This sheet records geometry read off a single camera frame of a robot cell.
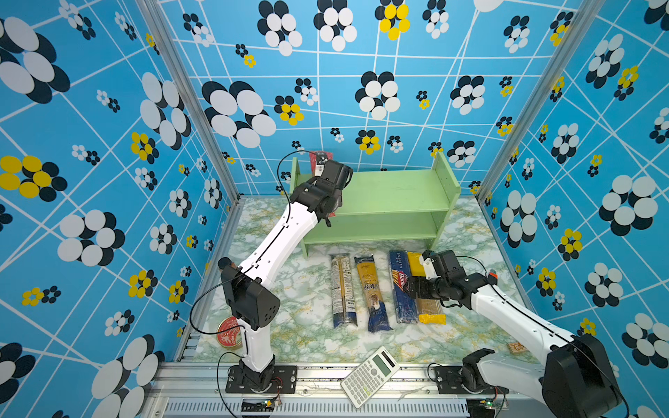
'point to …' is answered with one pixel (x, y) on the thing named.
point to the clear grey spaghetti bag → (343, 294)
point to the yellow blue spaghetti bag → (377, 310)
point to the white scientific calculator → (368, 378)
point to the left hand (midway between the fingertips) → (327, 191)
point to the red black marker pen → (492, 278)
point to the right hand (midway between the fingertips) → (416, 287)
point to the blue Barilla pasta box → (405, 306)
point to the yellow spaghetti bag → (429, 310)
